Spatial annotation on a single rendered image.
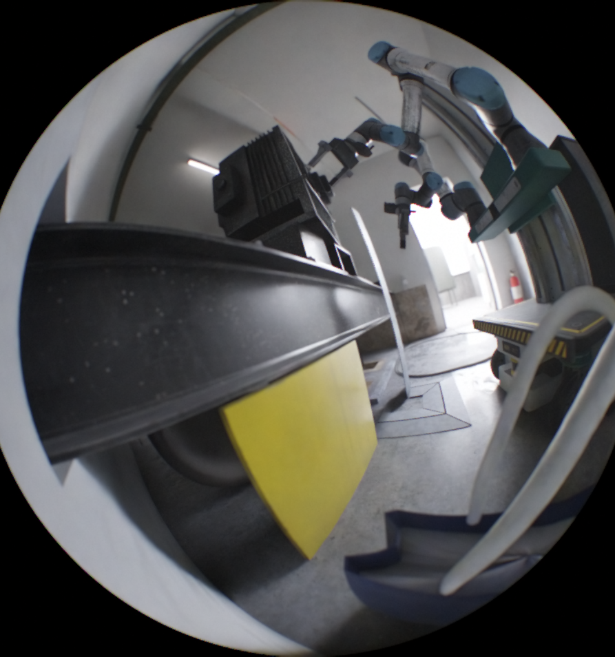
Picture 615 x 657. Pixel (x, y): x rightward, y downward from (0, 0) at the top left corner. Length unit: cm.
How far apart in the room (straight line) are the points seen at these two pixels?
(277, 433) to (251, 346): 18
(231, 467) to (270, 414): 44
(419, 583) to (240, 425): 26
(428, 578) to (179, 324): 41
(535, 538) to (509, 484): 39
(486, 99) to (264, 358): 80
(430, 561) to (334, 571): 31
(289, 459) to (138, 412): 24
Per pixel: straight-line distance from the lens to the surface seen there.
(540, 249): 102
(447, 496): 58
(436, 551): 22
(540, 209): 86
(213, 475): 66
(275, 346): 44
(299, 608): 50
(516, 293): 294
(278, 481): 34
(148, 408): 30
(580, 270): 84
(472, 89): 63
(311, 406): 38
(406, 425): 83
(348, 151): 80
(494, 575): 21
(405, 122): 89
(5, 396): 15
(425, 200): 103
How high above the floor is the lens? 47
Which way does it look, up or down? 1 degrees up
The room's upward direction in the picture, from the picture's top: 15 degrees counter-clockwise
